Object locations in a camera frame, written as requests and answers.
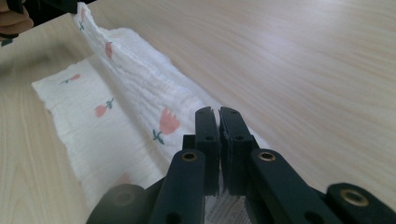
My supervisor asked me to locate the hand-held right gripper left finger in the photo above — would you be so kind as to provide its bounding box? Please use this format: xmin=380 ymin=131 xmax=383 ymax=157
xmin=148 ymin=105 xmax=221 ymax=224

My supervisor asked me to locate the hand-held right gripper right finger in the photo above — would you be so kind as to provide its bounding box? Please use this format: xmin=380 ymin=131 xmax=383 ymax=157
xmin=219 ymin=105 xmax=344 ymax=224

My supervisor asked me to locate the white floral cloth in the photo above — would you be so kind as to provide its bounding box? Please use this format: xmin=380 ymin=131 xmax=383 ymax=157
xmin=31 ymin=1 xmax=271 ymax=224

